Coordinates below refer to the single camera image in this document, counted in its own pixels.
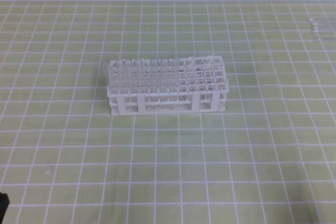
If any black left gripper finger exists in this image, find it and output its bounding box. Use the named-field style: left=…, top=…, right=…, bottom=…
left=0, top=193, right=9, bottom=224

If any clear glass test tube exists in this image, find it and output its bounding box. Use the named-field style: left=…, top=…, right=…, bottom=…
left=170, top=53, right=180, bottom=93

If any racked test tube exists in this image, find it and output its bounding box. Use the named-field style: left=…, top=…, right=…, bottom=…
left=160, top=59, right=171, bottom=93
left=149, top=59, right=160, bottom=94
left=115, top=59, right=127, bottom=94
left=134, top=59, right=147, bottom=94
left=124, top=59, right=133, bottom=94

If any white plastic test tube rack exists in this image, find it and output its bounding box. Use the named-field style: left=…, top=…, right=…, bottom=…
left=102, top=56, right=229, bottom=115

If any green checked tablecloth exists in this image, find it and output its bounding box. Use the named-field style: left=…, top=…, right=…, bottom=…
left=1, top=2, right=335, bottom=223

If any clear test tube bottom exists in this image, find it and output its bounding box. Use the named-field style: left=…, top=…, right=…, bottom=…
left=313, top=33, right=335, bottom=41

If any clear test tube top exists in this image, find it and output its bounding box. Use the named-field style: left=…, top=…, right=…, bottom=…
left=308, top=18, right=335, bottom=27

